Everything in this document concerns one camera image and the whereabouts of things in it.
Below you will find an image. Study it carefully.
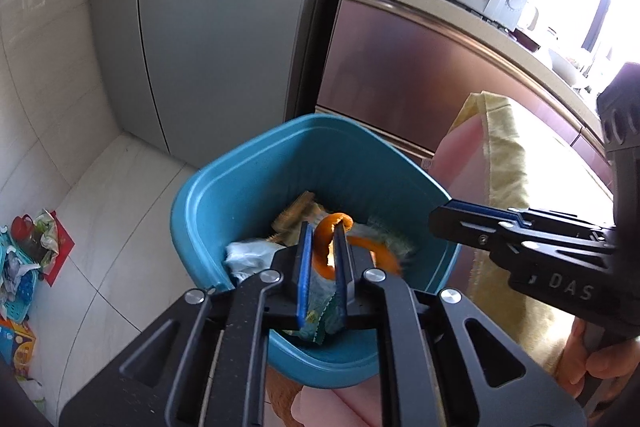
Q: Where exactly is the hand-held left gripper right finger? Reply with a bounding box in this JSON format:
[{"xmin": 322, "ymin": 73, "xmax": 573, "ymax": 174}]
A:
[{"xmin": 332, "ymin": 222, "xmax": 581, "ymax": 427}]

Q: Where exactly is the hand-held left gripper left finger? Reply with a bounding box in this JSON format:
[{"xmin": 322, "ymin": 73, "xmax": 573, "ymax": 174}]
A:
[{"xmin": 59, "ymin": 221, "xmax": 315, "ymax": 427}]

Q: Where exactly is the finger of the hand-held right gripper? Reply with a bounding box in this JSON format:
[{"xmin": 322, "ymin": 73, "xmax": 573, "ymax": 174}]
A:
[
  {"xmin": 428, "ymin": 207, "xmax": 503, "ymax": 258},
  {"xmin": 442, "ymin": 199, "xmax": 608, "ymax": 235}
]

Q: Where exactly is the orange peel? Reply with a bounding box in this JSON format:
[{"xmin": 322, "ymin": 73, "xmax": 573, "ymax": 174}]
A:
[
  {"xmin": 347, "ymin": 232, "xmax": 402, "ymax": 276},
  {"xmin": 312, "ymin": 212, "xmax": 355, "ymax": 281}
]

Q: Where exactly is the white paper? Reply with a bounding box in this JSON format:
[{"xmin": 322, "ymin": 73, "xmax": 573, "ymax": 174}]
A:
[{"xmin": 224, "ymin": 239, "xmax": 286, "ymax": 284}]

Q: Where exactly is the blue plastic bin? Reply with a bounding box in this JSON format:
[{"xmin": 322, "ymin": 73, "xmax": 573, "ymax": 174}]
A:
[{"xmin": 170, "ymin": 114, "xmax": 463, "ymax": 390}]

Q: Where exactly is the person's right hand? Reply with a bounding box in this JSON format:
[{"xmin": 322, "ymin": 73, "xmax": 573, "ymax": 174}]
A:
[{"xmin": 552, "ymin": 317, "xmax": 640, "ymax": 401}]

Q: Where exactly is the teal patterned wrapper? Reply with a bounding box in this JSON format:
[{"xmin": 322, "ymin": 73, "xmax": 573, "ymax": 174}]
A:
[{"xmin": 299, "ymin": 278, "xmax": 347, "ymax": 346}]

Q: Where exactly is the yellow tablecloth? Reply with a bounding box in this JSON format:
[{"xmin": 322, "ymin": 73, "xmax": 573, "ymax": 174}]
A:
[{"xmin": 450, "ymin": 92, "xmax": 616, "ymax": 378}]

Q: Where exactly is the kitchen counter with brown cabinets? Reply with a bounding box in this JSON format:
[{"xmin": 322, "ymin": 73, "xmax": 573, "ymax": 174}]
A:
[{"xmin": 315, "ymin": 0, "xmax": 621, "ymax": 204}]

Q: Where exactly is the white bowl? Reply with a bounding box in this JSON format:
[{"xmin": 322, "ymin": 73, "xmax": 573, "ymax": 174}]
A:
[{"xmin": 547, "ymin": 48, "xmax": 586, "ymax": 80}]

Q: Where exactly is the dark red bowl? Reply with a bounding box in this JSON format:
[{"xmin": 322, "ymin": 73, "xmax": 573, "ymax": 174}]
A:
[{"xmin": 515, "ymin": 29, "xmax": 544, "ymax": 52}]

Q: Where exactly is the small kettle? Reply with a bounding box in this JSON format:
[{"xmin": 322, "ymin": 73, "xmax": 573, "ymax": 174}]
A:
[{"xmin": 517, "ymin": 0, "xmax": 544, "ymax": 32}]

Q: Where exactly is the red paper sheet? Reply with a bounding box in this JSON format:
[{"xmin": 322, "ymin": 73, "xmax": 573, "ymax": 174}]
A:
[{"xmin": 40, "ymin": 217, "xmax": 76, "ymax": 289}]

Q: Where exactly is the grey refrigerator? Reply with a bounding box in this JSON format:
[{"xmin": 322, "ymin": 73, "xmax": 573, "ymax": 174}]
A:
[{"xmin": 90, "ymin": 0, "xmax": 342, "ymax": 168}]

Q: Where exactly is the green white bag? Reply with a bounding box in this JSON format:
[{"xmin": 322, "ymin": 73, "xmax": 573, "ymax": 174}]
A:
[{"xmin": 32, "ymin": 209, "xmax": 64, "ymax": 268}]

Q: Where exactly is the jar with red lid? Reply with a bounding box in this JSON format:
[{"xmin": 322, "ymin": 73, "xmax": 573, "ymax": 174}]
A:
[{"xmin": 12, "ymin": 216, "xmax": 48, "ymax": 261}]

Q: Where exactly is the teal plastic basket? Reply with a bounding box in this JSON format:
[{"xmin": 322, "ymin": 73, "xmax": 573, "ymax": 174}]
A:
[{"xmin": 0, "ymin": 227, "xmax": 42, "ymax": 324}]

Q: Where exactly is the colourful printed box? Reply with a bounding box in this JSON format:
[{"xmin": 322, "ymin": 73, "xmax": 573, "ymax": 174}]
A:
[{"xmin": 0, "ymin": 319, "xmax": 39, "ymax": 381}]

